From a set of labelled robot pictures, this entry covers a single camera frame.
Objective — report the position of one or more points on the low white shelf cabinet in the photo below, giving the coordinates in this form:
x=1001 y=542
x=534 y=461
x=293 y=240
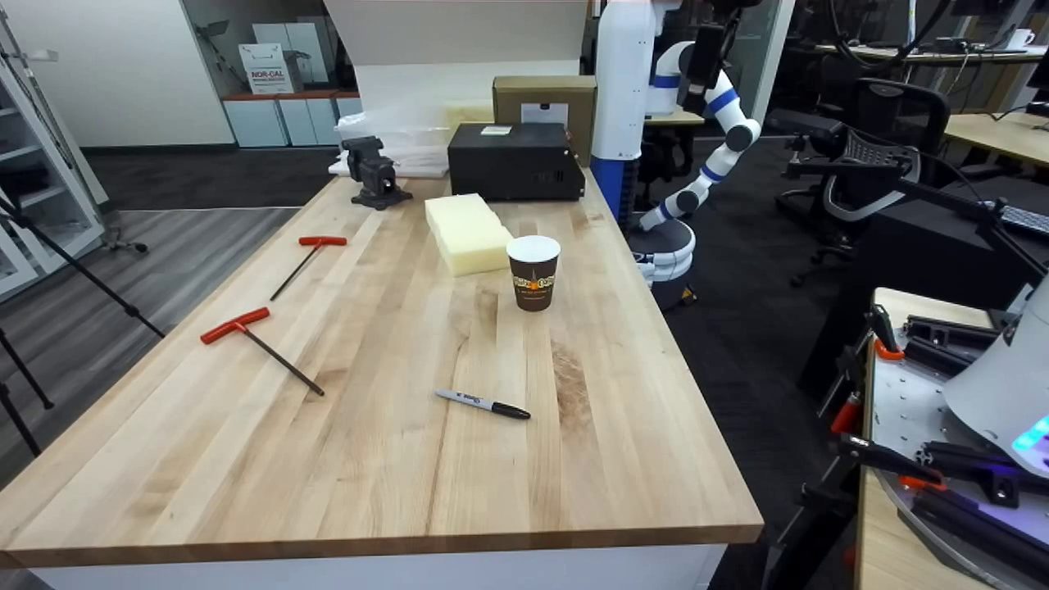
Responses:
x=284 y=118

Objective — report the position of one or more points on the black camera tripod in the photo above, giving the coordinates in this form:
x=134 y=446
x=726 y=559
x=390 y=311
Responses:
x=75 y=267

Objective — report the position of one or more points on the white glass door cabinet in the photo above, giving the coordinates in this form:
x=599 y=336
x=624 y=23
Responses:
x=35 y=163

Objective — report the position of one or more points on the wooden office desk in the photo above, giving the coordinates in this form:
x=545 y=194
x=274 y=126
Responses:
x=1001 y=133

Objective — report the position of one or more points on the black orange bar clamp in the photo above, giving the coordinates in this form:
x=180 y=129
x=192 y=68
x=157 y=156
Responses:
x=887 y=454
x=863 y=371

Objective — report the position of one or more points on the white printed booklet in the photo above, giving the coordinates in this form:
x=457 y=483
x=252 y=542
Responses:
x=268 y=65

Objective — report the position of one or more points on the black office chair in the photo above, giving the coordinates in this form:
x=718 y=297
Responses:
x=874 y=150

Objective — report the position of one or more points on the small wooden side table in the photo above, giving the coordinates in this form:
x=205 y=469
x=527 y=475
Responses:
x=887 y=546

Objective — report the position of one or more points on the dark bench vise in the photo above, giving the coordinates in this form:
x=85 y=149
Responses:
x=376 y=174

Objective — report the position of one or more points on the white drawer cabinet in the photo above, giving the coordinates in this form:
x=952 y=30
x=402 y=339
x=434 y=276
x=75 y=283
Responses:
x=381 y=570

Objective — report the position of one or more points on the black control box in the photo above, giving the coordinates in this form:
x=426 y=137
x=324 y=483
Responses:
x=512 y=163

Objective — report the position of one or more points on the brown cardboard box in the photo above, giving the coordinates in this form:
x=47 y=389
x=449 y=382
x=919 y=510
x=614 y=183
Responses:
x=578 y=101

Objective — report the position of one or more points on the grey marker pen black cap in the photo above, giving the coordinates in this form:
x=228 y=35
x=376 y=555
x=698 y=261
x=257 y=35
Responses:
x=484 y=404

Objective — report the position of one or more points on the black paper cup white rim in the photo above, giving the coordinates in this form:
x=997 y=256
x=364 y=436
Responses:
x=531 y=279

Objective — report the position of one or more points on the white blue mobile robot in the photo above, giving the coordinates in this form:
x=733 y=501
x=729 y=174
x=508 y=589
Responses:
x=624 y=87

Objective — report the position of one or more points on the white curved housing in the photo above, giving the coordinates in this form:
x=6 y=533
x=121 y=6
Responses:
x=1001 y=394

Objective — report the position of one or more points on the yellow foam block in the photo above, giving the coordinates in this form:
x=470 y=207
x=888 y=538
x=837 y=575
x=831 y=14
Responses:
x=463 y=230

